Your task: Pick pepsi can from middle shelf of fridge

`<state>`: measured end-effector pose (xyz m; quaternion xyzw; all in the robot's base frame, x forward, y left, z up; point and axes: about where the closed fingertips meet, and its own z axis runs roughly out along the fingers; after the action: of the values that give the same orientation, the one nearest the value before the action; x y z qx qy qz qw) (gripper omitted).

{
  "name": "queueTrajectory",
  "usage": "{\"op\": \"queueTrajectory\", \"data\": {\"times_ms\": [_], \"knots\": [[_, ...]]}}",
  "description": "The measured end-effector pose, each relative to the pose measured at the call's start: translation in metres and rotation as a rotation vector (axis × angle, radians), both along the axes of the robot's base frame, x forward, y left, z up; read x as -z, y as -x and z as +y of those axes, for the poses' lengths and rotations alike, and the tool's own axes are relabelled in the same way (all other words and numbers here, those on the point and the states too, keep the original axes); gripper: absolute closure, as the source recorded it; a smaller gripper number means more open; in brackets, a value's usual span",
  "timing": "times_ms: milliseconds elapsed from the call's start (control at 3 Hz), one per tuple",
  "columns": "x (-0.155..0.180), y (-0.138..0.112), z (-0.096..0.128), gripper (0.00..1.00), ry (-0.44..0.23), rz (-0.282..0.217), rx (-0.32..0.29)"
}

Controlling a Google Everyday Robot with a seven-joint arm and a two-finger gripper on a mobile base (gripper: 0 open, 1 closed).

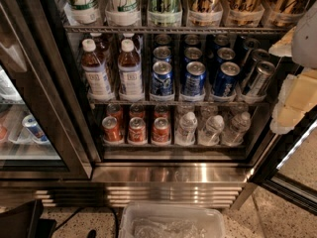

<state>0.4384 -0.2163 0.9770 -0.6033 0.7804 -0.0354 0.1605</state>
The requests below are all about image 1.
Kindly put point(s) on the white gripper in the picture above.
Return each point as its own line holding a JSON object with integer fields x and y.
{"x": 306, "y": 39}

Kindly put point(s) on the blue pepsi can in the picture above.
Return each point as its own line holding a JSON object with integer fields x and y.
{"x": 162, "y": 79}
{"x": 226, "y": 79}
{"x": 225, "y": 54}
{"x": 194, "y": 79}
{"x": 192, "y": 54}
{"x": 162, "y": 53}

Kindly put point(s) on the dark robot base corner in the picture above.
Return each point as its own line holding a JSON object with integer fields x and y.
{"x": 25, "y": 221}

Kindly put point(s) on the silver diet pepsi can front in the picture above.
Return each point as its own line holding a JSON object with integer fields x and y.
{"x": 259, "y": 79}

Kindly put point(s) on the silver diet pepsi can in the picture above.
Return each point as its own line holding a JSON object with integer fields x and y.
{"x": 259, "y": 79}
{"x": 256, "y": 56}

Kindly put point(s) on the gold tall can right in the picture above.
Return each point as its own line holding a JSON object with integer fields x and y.
{"x": 282, "y": 13}

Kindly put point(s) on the gold tall can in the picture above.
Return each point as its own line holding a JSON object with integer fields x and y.
{"x": 242, "y": 13}
{"x": 282, "y": 13}
{"x": 204, "y": 13}

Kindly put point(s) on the gold tall can middle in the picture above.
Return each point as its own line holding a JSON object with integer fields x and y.
{"x": 242, "y": 13}

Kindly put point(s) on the open fridge door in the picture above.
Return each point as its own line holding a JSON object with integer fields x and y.
{"x": 289, "y": 168}

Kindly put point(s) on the clear water bottle middle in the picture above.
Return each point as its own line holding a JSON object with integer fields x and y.
{"x": 210, "y": 134}

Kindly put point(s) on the clear water bottle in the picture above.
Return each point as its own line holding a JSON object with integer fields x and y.
{"x": 210, "y": 134}
{"x": 238, "y": 126}
{"x": 185, "y": 133}

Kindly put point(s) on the gold tall can left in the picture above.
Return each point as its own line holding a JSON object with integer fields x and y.
{"x": 204, "y": 13}

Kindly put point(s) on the red soda can front right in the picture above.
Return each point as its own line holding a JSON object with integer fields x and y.
{"x": 161, "y": 130}

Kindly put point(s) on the red soda can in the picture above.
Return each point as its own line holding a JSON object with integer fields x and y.
{"x": 111, "y": 129}
{"x": 137, "y": 130}
{"x": 161, "y": 130}

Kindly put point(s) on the red soda can front middle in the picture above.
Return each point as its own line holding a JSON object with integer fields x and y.
{"x": 137, "y": 130}

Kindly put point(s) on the white green tall can right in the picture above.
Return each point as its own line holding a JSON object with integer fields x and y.
{"x": 122, "y": 12}

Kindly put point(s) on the white green tall can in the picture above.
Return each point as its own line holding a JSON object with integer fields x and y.
{"x": 122, "y": 12}
{"x": 84, "y": 11}

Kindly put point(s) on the red soda can front left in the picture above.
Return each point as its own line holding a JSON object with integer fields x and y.
{"x": 111, "y": 129}

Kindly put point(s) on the white green tall can left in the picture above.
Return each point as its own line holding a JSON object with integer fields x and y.
{"x": 84, "y": 11}

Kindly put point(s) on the left fridge glass door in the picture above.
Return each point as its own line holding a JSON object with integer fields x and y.
{"x": 36, "y": 56}

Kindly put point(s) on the blue can left fridge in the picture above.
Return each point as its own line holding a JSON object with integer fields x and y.
{"x": 32, "y": 126}

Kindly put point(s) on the clear water bottle right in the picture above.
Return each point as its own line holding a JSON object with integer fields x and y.
{"x": 238, "y": 126}

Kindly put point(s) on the clear water bottle left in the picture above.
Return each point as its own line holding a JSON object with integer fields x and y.
{"x": 185, "y": 133}

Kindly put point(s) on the tea bottle front right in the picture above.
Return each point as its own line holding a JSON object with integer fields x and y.
{"x": 130, "y": 69}

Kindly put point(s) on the tea bottle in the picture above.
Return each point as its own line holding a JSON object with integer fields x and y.
{"x": 130, "y": 69}
{"x": 94, "y": 65}

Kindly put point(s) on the tea bottle front left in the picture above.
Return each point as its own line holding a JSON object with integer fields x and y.
{"x": 94, "y": 65}

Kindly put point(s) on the clear plastic bin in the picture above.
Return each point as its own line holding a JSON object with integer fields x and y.
{"x": 158, "y": 220}

